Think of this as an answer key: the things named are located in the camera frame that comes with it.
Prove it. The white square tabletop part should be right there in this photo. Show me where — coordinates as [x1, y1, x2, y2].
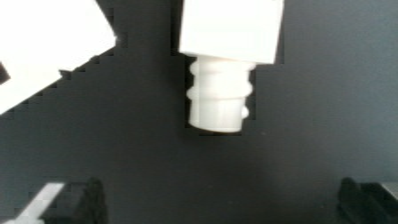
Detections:
[0, 0, 116, 115]

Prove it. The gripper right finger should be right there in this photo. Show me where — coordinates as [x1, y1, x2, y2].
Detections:
[338, 177, 398, 224]

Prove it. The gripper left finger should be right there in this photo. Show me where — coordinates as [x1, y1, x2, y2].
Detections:
[14, 178, 108, 224]

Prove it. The white table leg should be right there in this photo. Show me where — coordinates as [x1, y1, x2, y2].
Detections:
[178, 0, 284, 133]

